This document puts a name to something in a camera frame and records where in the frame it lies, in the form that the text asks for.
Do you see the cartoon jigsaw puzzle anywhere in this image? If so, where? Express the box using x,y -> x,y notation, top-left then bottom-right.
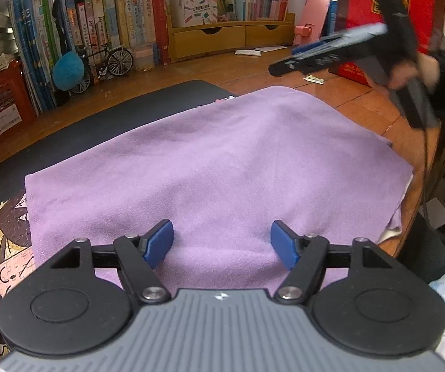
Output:
0,192 -> 46,362

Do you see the white patterned cardboard box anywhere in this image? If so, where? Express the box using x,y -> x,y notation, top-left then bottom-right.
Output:
171,0 -> 219,28

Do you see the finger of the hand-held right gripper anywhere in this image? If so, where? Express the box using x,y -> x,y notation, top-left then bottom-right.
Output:
269,42 -> 376,78
292,23 -> 389,55

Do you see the red gift bag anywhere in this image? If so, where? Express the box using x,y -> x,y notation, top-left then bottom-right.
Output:
329,0 -> 445,86

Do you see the black desk mat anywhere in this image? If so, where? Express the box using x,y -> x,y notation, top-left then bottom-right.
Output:
0,80 -> 239,221

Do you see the purple fleece garment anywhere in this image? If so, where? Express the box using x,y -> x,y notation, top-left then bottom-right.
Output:
25,85 -> 414,291

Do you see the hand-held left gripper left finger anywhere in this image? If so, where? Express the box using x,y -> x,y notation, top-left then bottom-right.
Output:
50,219 -> 174,305

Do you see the person's right hand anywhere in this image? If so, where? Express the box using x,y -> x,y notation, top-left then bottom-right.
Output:
387,52 -> 442,90

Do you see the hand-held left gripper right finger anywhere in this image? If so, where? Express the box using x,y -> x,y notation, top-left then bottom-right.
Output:
271,220 -> 393,305

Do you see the row of tall upright books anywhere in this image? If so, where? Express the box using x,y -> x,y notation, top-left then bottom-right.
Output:
9,0 -> 169,115

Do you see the wooden desk drawer organizer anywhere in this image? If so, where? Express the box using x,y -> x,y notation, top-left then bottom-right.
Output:
167,11 -> 296,63

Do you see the small pink note container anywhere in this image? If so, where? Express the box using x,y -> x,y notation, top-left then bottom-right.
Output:
133,44 -> 155,73

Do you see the blue plush ball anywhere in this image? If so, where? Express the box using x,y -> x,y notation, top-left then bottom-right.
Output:
52,51 -> 85,91

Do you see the black chair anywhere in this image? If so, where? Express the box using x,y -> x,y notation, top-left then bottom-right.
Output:
396,209 -> 445,285

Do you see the white folded paper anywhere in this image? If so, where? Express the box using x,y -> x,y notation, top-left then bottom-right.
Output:
235,46 -> 287,56

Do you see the black cable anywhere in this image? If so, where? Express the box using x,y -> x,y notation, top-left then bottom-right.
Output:
420,124 -> 432,225

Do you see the black model bicycle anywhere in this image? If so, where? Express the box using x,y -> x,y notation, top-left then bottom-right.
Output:
69,42 -> 134,94

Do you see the red plastic crate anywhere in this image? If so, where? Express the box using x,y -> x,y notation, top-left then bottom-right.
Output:
0,60 -> 38,159

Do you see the pink box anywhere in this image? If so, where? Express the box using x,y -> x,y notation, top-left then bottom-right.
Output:
294,0 -> 332,46

